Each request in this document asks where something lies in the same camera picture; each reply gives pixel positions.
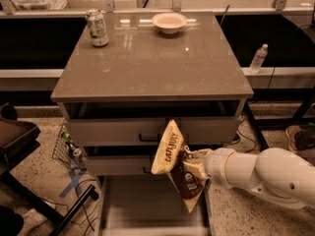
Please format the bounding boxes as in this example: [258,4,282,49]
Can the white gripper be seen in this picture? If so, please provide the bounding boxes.
[183,146,235,187]

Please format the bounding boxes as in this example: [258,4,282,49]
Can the brown chip bag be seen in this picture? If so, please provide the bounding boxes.
[151,120,206,212]

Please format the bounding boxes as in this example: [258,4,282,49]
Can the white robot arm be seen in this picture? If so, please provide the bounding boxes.
[183,147,315,208]

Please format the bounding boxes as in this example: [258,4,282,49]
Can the bottom open drawer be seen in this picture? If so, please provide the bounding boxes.
[94,174,215,236]

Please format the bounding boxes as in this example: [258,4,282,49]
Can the middle grey drawer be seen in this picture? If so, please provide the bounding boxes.
[83,144,225,177]

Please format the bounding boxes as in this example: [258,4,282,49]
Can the grey drawer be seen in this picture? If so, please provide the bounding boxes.
[66,100,241,147]
[83,144,225,177]

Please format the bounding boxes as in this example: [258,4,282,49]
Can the grey drawer cabinet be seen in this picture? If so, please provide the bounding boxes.
[50,11,255,236]

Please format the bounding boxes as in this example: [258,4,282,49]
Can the top grey drawer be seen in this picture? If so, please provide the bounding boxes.
[66,100,241,147]

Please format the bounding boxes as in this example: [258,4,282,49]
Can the clear water bottle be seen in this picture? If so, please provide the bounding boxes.
[249,44,268,74]

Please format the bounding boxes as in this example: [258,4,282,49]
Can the blue tape cross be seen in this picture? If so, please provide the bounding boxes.
[59,160,87,198]

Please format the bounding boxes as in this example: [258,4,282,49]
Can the white paper bowl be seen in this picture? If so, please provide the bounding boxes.
[152,13,187,34]

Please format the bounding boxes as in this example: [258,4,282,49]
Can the green white soda can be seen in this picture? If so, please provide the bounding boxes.
[86,9,109,47]

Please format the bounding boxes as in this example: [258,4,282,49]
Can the dark chair at left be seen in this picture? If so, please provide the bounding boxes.
[0,103,95,236]

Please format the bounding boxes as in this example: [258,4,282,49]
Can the black floor cable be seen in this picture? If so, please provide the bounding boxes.
[229,116,260,154]

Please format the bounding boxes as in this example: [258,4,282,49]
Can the wire basket with items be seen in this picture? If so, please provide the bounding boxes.
[52,125,85,170]

